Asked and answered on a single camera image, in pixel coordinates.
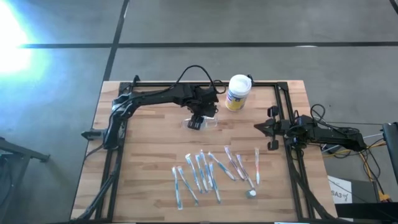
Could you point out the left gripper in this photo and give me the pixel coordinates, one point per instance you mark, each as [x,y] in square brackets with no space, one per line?
[202,101]

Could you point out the black aluminium table frame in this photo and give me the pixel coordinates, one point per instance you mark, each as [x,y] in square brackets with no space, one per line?
[248,84]

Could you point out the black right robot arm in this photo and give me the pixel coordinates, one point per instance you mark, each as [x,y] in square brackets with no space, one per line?
[332,135]

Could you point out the grey box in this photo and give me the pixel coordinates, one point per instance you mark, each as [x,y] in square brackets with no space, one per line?
[363,191]

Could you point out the white paper sheet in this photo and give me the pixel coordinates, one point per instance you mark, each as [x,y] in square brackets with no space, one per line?
[339,186]

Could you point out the small blue mouthwash bottle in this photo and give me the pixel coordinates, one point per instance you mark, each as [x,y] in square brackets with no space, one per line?
[252,193]

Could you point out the yellow wipes canister white lid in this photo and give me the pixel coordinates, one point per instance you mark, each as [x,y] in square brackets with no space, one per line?
[237,99]

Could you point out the black case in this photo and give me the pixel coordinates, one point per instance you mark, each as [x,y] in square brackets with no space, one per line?
[367,213]

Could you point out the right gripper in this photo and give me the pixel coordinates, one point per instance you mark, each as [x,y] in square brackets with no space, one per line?
[283,129]

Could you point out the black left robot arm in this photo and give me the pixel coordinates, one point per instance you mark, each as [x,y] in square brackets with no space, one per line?
[149,96]

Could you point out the black power adapter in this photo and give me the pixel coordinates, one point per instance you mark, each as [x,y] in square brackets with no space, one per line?
[334,148]

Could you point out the maroon toothbrush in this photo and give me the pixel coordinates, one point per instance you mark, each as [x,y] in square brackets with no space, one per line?
[234,163]

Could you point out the purple toothbrush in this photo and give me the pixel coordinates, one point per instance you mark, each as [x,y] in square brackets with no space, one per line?
[245,171]

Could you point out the black metal stand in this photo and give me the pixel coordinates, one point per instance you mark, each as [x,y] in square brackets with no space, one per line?
[18,149]

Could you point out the blue toothbrush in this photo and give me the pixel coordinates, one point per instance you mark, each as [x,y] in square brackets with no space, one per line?
[177,189]
[187,185]
[193,172]
[222,167]
[201,172]
[207,169]
[215,185]

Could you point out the clear acrylic organizer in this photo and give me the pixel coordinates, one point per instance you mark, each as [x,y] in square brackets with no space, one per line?
[210,123]

